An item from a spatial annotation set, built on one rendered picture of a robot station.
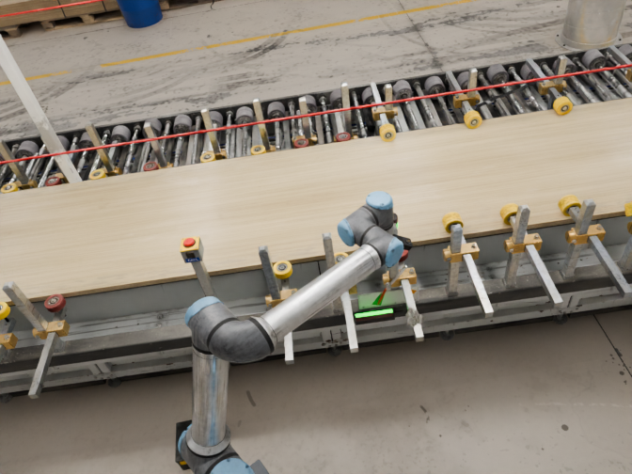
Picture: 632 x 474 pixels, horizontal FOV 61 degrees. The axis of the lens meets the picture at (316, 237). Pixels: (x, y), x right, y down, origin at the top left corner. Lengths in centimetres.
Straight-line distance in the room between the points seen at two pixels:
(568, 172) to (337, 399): 160
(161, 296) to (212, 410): 95
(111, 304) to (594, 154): 240
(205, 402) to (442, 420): 145
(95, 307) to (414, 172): 165
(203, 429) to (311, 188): 129
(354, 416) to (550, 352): 110
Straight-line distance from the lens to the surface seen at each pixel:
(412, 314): 212
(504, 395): 297
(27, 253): 289
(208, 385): 169
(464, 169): 269
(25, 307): 244
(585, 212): 226
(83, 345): 263
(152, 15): 741
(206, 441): 190
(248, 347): 146
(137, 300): 265
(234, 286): 252
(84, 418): 331
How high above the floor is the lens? 257
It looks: 45 degrees down
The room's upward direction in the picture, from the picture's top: 10 degrees counter-clockwise
